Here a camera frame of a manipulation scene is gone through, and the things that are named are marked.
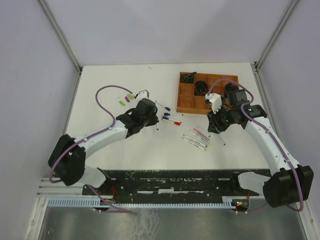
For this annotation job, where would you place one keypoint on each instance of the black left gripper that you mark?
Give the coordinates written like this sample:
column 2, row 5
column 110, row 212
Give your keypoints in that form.
column 154, row 120

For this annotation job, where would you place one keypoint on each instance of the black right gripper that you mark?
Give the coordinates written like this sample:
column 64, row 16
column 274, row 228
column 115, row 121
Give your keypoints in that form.
column 214, row 126

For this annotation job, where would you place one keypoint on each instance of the aluminium frame post left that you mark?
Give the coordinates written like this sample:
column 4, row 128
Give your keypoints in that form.
column 43, row 4

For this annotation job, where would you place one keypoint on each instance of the blue capped whiteboard marker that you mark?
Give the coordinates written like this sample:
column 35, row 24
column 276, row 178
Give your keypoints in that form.
column 204, row 132

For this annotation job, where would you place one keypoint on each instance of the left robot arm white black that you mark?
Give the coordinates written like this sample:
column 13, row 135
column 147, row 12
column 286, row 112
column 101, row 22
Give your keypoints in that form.
column 68, row 159

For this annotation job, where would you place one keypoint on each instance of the aluminium frame post right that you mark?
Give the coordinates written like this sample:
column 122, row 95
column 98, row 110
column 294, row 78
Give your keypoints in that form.
column 283, row 21

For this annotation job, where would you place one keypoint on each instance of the aluminium frame post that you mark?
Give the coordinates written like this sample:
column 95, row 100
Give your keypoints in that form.
column 283, row 21
column 43, row 4

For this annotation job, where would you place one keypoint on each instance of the magenta capped marker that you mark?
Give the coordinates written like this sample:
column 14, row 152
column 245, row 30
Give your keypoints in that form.
column 195, row 141

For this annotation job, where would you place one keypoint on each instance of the white slotted cable duct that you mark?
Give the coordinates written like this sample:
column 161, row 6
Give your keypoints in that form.
column 95, row 202

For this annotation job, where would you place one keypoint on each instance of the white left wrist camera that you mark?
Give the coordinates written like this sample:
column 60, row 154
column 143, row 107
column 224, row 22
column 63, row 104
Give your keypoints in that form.
column 142, row 94

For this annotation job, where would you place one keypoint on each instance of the black capped thin marker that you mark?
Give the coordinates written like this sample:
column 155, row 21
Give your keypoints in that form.
column 220, row 139

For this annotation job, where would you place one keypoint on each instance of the orange wooden compartment tray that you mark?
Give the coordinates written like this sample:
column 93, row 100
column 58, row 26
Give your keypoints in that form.
column 193, row 87

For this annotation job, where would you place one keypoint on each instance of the pink highlighter pen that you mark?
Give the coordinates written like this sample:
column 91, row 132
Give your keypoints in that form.
column 201, row 135

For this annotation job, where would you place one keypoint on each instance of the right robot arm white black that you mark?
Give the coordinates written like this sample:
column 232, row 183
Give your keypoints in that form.
column 289, row 183

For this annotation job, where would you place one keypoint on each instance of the white marker black cap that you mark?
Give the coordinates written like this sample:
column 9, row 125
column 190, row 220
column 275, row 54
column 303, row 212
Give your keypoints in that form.
column 172, row 114

